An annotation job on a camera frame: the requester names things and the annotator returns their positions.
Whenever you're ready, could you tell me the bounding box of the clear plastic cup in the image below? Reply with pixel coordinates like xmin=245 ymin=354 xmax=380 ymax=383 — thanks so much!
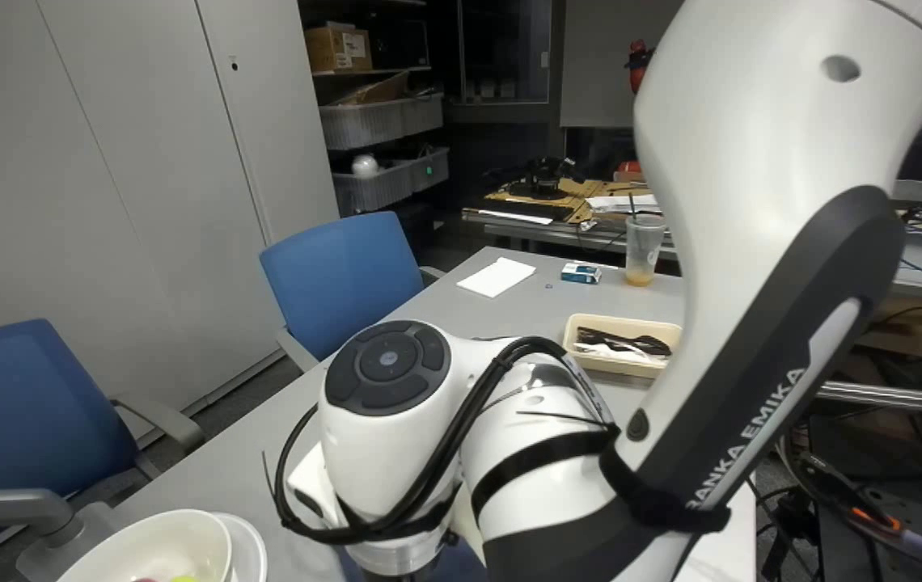
xmin=625 ymin=213 xmax=666 ymax=287

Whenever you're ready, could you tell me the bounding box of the cluttered background workbench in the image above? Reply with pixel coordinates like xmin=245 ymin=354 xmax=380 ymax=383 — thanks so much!
xmin=463 ymin=160 xmax=662 ymax=255

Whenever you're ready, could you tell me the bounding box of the blue chair near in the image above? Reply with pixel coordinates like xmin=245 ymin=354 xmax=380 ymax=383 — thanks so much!
xmin=0 ymin=320 xmax=202 ymax=497

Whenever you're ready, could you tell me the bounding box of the white plate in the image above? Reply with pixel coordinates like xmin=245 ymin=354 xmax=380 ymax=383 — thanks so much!
xmin=223 ymin=514 xmax=269 ymax=582

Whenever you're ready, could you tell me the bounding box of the cardboard box on shelf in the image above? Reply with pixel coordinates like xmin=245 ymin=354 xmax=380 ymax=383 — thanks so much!
xmin=305 ymin=24 xmax=373 ymax=72

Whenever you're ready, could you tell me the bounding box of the beige cutlery tray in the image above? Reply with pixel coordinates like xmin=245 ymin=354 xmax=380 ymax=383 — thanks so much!
xmin=564 ymin=314 xmax=682 ymax=379

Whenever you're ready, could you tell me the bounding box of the white paper sheet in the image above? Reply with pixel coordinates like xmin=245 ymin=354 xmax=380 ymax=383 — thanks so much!
xmin=463 ymin=258 xmax=533 ymax=298

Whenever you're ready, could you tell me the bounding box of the small blue box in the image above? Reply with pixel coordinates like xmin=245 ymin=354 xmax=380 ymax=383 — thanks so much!
xmin=561 ymin=262 xmax=598 ymax=286

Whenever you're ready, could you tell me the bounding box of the blue chair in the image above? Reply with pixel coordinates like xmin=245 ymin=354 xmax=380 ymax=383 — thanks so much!
xmin=0 ymin=320 xmax=202 ymax=497
xmin=258 ymin=210 xmax=425 ymax=372

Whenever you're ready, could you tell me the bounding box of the grey storage bins shelf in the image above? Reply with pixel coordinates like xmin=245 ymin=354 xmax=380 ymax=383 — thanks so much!
xmin=320 ymin=95 xmax=449 ymax=213

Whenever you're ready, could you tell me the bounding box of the blue chair far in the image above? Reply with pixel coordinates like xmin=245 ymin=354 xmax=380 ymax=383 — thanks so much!
xmin=258 ymin=210 xmax=425 ymax=372

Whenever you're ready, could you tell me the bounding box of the blue printed shirt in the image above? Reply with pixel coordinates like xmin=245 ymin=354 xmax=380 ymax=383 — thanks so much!
xmin=339 ymin=543 xmax=489 ymax=582

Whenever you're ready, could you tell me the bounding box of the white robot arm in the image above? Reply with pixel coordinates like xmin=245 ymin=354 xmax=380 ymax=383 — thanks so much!
xmin=269 ymin=0 xmax=922 ymax=582

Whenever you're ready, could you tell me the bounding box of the white bowl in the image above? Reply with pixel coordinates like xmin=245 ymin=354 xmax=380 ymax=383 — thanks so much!
xmin=58 ymin=512 xmax=237 ymax=582

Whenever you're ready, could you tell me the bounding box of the orange handled clamp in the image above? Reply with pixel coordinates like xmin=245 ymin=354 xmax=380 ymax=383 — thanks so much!
xmin=805 ymin=459 xmax=922 ymax=559

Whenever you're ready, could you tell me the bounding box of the red black background tool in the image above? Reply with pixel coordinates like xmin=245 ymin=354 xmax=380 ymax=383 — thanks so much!
xmin=625 ymin=39 xmax=655 ymax=95

